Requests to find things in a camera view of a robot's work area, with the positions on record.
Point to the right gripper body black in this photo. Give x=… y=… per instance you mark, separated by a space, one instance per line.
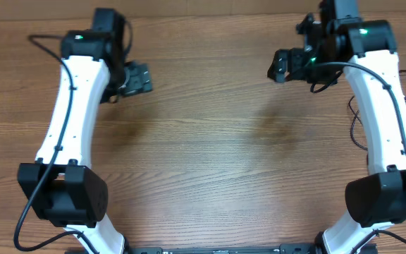
x=298 y=61

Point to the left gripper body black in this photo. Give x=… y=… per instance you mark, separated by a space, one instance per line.
x=135 y=80

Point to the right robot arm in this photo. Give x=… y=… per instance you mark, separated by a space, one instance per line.
x=341 y=43

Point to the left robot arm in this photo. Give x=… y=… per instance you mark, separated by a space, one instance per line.
x=60 y=185

